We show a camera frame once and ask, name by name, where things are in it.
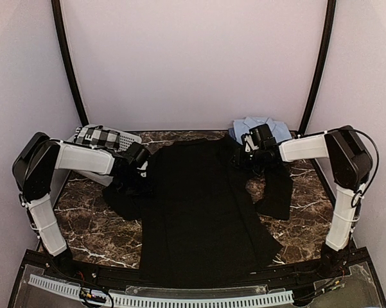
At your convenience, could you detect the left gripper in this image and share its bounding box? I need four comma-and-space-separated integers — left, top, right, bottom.
118, 169, 154, 198

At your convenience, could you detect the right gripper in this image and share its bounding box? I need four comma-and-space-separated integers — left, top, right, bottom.
229, 147, 265, 172

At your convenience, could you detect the black long sleeve shirt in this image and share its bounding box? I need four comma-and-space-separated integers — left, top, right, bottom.
103, 136, 282, 288

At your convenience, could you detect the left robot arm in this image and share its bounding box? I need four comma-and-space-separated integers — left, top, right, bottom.
12, 132, 150, 280

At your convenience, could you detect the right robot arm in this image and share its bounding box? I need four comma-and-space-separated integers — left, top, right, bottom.
232, 124, 380, 252

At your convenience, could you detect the light blue folded shirt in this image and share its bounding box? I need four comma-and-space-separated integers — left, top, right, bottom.
232, 117, 292, 144

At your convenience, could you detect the grey plastic basket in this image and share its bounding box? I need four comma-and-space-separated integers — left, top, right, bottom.
75, 126, 142, 187

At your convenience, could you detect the black white checkered shirt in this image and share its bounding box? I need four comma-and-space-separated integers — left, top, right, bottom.
73, 125, 120, 151

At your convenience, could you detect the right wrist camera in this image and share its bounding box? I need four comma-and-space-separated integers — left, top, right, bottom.
241, 124, 277, 153

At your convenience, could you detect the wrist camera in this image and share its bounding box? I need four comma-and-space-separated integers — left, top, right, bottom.
241, 124, 277, 153
123, 142, 151, 177

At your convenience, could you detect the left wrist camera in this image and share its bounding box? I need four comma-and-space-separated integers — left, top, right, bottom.
123, 142, 151, 177

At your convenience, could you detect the black front rail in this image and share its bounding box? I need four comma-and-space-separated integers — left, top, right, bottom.
44, 253, 344, 291

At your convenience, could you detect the white slotted cable duct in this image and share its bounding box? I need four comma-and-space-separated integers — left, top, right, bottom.
28, 274, 294, 307

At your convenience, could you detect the left black frame post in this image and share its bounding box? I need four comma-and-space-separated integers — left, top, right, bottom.
51, 0, 89, 126

